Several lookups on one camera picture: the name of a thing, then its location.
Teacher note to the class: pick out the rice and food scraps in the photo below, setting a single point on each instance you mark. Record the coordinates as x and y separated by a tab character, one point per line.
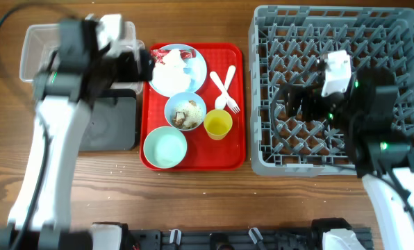
187	115

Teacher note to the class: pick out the red strawberry snack wrapper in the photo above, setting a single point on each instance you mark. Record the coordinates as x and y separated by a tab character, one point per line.
159	54

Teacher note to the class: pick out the black food waste tray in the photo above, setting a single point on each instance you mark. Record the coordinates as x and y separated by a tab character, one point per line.
113	124

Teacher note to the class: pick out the mint green bowl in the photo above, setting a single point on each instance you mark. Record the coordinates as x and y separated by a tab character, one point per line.
165	147

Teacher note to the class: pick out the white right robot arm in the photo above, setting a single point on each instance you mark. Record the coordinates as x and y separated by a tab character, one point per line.
382	156

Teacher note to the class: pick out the light blue plate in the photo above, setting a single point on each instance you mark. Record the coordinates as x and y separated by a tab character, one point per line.
196	67

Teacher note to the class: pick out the clear plastic waste bin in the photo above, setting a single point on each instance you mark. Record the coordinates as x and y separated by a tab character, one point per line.
37	52

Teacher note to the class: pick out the white napkin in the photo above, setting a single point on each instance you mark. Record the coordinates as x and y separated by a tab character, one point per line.
169	77

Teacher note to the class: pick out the pink plastic fork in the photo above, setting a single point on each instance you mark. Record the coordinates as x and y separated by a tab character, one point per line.
231	103

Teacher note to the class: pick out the yellow plastic cup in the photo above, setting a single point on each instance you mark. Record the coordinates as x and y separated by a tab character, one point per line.
217	124

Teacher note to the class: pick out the blue bowl with rice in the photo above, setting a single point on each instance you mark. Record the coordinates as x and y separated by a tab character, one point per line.
177	99

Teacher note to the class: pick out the red serving tray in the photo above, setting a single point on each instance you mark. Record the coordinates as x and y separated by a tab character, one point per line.
204	153

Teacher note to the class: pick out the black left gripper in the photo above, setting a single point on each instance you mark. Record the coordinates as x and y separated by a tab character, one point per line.
132	74

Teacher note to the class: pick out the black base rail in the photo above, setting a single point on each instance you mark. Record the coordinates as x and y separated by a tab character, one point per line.
283	238

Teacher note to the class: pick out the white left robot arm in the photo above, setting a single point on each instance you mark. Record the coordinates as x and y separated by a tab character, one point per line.
73	91

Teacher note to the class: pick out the grey dishwasher rack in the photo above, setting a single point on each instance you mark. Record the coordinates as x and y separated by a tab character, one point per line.
285	42

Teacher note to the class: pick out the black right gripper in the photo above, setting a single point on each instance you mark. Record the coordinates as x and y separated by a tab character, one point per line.
312	94

